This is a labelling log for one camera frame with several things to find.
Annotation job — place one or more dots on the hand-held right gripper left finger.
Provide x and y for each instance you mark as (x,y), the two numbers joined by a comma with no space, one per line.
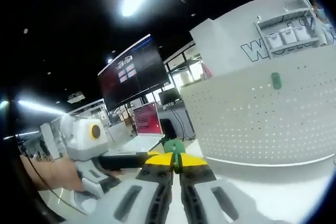
(147,197)

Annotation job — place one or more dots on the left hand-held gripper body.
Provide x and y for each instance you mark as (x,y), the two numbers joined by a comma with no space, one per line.
(81,140)

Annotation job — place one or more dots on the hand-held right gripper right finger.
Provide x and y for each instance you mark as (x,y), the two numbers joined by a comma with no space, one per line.
(204,197)

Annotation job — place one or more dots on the green hook assembly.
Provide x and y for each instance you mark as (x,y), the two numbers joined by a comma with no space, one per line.
(276,81)
(174,147)

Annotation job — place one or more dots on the white perforated mounting plate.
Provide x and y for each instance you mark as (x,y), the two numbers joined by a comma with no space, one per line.
(262,124)

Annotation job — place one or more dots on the person's left hand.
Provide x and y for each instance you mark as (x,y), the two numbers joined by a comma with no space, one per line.
(52,174)

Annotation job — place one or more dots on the grey mesh chair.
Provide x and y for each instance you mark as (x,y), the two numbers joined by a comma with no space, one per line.
(88,204)

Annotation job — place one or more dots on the ceiling projector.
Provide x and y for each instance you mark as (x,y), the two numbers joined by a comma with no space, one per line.
(76,97)

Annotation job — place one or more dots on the white laptop with red screen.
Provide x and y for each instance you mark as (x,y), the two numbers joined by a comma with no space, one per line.
(147,119)

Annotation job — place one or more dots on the black office chair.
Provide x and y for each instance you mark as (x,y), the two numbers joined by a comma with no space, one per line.
(167,128)

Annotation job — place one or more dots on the black desktop monitor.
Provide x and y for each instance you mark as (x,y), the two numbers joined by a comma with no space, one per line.
(169,96)

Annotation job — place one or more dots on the white storage bin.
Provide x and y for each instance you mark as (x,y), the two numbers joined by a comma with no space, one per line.
(275,40)
(301,33)
(288,36)

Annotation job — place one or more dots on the white storage shelf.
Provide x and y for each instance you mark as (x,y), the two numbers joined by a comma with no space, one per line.
(262,27)

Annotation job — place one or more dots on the large dark wall screen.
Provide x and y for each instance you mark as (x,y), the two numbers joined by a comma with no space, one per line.
(131,77)

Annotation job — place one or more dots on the white display wall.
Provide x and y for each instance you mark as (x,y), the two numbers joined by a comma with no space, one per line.
(223,40)

